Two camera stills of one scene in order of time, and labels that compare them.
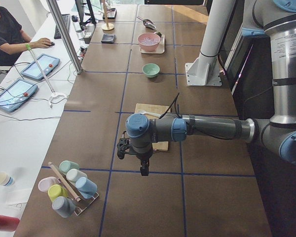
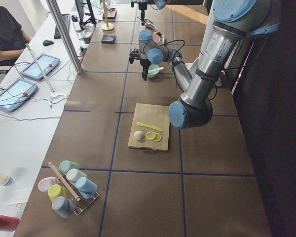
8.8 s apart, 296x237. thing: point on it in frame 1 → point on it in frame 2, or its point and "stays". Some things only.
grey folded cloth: [107, 38] stays
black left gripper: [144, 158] → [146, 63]
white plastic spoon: [143, 112] → [150, 71]
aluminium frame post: [66, 35] stays
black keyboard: [66, 19] stays
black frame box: [111, 14] stays
